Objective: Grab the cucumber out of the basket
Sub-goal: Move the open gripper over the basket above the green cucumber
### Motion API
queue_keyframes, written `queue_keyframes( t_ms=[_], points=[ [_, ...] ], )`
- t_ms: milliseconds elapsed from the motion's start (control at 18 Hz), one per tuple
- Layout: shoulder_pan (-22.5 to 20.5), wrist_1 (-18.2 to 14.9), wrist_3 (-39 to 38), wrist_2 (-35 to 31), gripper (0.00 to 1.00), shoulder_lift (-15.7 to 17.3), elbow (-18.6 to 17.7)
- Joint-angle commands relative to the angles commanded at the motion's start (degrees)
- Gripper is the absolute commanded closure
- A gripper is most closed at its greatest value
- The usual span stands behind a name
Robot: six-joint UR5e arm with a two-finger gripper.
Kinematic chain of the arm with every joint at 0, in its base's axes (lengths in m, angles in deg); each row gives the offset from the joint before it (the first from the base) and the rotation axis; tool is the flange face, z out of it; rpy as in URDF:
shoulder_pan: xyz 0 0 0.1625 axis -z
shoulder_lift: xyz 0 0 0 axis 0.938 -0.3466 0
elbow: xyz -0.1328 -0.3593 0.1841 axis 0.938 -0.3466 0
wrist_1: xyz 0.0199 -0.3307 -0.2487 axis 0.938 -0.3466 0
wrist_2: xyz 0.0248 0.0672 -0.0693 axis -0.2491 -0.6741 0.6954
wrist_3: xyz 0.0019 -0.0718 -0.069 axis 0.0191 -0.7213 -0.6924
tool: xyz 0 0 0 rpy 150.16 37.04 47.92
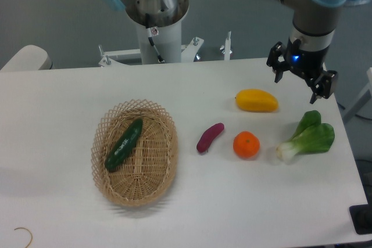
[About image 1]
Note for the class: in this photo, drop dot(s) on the white metal base frame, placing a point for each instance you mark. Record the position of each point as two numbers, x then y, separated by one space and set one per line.
171 52

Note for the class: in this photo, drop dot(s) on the oval wicker basket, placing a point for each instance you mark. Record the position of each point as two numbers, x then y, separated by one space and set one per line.
151 166

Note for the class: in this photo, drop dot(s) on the green cucumber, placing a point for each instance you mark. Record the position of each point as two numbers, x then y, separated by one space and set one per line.
124 146

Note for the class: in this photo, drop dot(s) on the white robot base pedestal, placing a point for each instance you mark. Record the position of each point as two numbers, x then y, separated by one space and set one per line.
158 21

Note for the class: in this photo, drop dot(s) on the white chair armrest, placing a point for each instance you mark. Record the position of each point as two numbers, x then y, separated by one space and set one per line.
29 58

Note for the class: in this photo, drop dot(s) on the purple sweet potato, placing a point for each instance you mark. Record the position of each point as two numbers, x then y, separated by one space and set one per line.
208 137

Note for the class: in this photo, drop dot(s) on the orange tangerine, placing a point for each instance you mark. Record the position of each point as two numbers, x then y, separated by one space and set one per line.
246 145

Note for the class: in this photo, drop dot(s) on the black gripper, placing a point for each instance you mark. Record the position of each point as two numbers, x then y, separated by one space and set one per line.
304 57

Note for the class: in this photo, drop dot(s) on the yellow mango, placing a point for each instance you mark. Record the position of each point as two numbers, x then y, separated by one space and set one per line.
256 100

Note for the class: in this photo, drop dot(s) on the black device at table edge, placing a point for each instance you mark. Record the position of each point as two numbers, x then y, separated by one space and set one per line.
361 218

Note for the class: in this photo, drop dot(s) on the green bok choy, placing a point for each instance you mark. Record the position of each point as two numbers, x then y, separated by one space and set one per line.
311 136

